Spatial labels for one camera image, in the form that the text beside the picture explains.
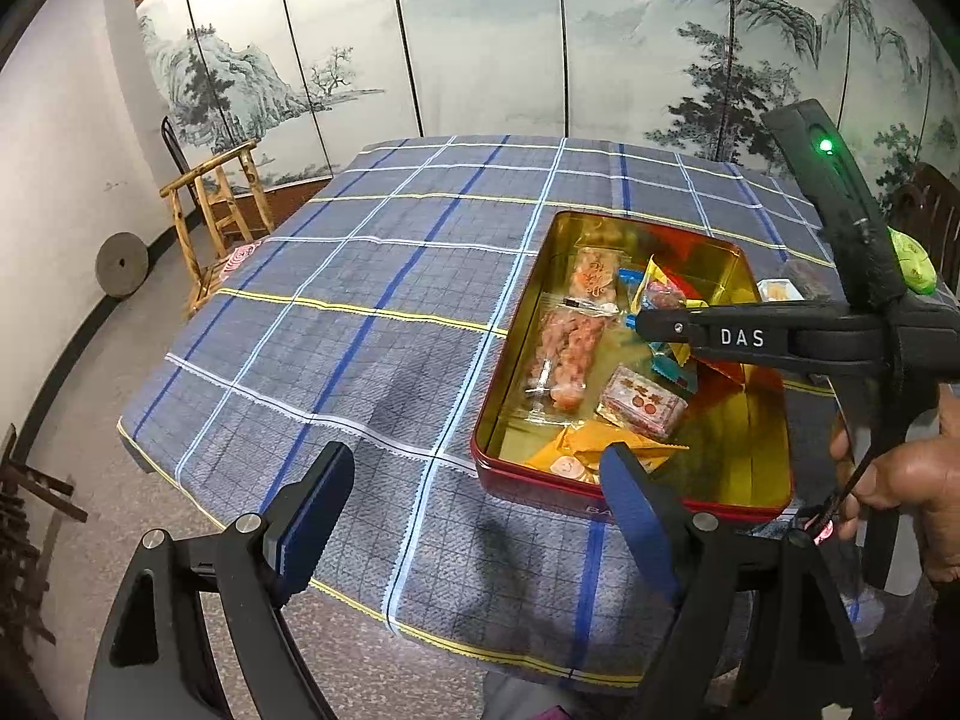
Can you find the grey sesame bar pack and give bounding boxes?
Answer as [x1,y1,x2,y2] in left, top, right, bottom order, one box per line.
[781,259,832,301]

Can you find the blue white cracker pack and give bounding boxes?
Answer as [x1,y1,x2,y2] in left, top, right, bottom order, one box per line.
[757,278,804,302]

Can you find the red snack pack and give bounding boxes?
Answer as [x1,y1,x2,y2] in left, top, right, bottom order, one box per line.
[664,273,745,387]

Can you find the orange snack bag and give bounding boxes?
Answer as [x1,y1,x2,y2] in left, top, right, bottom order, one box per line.
[524,421,686,484]

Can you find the pink red cake pack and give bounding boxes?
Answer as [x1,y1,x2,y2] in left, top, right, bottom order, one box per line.
[596,364,686,442]

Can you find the yellow candy wrapper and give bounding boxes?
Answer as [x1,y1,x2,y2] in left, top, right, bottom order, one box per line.
[619,257,708,316]

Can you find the clear bag brown nuts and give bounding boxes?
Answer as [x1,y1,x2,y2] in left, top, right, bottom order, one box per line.
[519,294,617,426]

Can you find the clear bag orange snacks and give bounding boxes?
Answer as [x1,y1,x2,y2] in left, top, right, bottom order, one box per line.
[566,247,622,304]

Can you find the person's right hand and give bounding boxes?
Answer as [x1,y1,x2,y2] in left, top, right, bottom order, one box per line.
[836,385,960,585]

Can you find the green tissue pack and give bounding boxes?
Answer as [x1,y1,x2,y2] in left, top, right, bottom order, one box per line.
[889,227,939,294]

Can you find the blue wrapped cookie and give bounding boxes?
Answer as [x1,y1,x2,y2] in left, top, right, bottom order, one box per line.
[649,341,698,395]

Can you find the dark wooden chair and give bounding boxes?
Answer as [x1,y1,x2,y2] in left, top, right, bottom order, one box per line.
[890,163,960,294]

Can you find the gold red tin box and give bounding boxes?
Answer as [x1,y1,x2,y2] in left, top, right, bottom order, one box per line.
[470,211,793,523]

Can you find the blue plaid tablecloth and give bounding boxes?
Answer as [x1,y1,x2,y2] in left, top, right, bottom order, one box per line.
[117,135,836,689]

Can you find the round stone disc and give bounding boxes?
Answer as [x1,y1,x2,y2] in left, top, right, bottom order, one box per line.
[94,232,149,299]

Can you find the bamboo chair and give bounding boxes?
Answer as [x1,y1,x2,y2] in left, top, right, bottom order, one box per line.
[160,140,275,319]

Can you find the painted folding screen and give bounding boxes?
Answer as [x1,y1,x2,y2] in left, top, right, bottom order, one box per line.
[133,0,958,193]

